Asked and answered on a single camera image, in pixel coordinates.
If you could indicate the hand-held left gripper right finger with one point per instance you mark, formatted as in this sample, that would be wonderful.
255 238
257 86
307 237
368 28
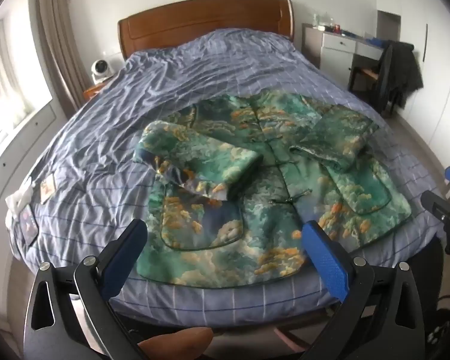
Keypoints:
328 266

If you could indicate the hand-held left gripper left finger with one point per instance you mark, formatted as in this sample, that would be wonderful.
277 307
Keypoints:
122 266

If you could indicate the green patterned padded jacket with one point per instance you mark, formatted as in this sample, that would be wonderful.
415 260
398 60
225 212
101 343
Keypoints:
247 213

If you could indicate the person's left hand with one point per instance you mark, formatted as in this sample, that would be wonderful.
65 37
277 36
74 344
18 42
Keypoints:
176 343

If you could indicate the white wardrobe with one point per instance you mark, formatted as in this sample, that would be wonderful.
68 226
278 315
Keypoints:
442 82

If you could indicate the dark printed packet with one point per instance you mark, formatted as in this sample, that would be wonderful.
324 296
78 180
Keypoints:
28 223

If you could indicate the small printed packet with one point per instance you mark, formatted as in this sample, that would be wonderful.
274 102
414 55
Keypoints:
47 191

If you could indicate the chair with dark jacket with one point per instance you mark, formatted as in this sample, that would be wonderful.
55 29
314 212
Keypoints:
397 71

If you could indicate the white cloth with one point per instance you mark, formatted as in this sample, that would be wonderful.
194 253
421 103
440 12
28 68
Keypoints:
18 198

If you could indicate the wooden chair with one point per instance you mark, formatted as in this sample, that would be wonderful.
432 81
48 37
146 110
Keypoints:
363 73

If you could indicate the blue object on desk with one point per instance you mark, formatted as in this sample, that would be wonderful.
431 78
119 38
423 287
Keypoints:
374 41

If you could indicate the white desk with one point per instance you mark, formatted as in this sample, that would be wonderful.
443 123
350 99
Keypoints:
337 50

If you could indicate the wooden nightstand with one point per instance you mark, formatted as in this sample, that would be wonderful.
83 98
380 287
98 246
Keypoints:
93 90

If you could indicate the small white fan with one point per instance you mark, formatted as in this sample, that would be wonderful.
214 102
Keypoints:
101 70

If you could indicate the bed with blue checked sheet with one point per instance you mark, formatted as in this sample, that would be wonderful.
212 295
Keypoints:
172 75

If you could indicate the clear bottle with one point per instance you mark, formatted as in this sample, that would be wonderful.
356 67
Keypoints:
315 19

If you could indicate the window with sheer curtain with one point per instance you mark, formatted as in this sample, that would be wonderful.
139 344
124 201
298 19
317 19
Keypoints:
7 71

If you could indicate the beige curtain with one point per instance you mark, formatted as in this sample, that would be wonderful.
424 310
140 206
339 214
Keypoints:
56 26

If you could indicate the wooden bed headboard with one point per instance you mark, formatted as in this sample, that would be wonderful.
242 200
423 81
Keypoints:
195 18

